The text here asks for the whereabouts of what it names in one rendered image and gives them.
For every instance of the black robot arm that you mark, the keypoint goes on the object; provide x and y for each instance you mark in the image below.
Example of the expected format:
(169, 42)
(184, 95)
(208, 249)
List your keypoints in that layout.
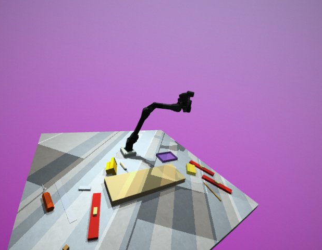
(181, 104)

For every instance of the dark red long flat bar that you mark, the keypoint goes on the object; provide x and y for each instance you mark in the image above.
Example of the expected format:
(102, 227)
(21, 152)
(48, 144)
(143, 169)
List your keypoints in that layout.
(201, 168)
(217, 184)
(94, 217)

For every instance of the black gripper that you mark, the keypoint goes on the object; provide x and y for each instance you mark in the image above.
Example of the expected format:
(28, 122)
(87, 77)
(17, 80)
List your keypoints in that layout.
(190, 94)

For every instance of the purple shallow tray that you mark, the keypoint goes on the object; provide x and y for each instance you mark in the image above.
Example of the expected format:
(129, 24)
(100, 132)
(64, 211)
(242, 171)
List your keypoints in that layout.
(166, 157)

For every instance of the tan flat rectangular panel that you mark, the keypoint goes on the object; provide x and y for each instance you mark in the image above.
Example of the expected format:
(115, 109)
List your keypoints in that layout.
(129, 186)

